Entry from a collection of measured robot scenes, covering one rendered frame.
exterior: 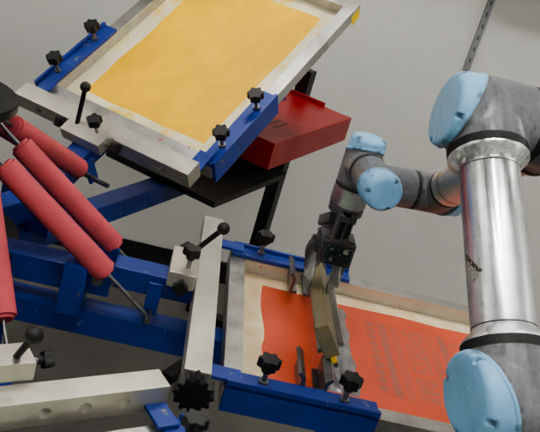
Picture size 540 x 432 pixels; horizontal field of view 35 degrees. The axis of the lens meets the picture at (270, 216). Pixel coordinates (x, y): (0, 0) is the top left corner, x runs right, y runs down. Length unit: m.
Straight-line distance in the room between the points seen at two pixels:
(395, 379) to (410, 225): 2.20
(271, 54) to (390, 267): 1.84
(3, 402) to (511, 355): 0.76
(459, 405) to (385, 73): 2.78
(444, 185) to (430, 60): 2.25
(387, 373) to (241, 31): 1.18
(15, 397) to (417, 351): 0.99
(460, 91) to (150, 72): 1.41
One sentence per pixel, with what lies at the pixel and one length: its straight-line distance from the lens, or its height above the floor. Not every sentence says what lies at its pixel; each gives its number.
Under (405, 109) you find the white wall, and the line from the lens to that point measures 3.84.
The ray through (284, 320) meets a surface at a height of 0.96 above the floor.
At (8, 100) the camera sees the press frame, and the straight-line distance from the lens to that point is 1.78.
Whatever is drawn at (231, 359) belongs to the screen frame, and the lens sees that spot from 1.70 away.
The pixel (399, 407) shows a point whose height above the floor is 0.96.
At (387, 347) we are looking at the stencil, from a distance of 2.00.
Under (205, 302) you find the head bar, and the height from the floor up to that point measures 1.04.
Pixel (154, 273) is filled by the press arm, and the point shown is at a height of 1.04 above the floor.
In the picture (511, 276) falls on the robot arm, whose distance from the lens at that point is 1.14.
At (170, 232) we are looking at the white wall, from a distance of 4.01.
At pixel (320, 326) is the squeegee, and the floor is 1.09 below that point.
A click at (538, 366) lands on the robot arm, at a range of 1.10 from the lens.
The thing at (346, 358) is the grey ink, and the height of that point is 0.96.
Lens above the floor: 1.90
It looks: 22 degrees down
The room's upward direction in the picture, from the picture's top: 17 degrees clockwise
